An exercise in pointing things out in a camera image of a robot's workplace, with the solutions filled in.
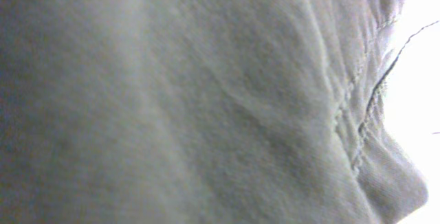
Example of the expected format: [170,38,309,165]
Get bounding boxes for khaki shorts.
[1,0,428,224]

